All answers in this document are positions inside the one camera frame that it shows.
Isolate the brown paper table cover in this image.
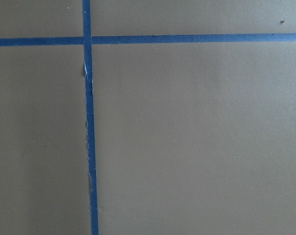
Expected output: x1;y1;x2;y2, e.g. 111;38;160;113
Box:
0;0;296;235

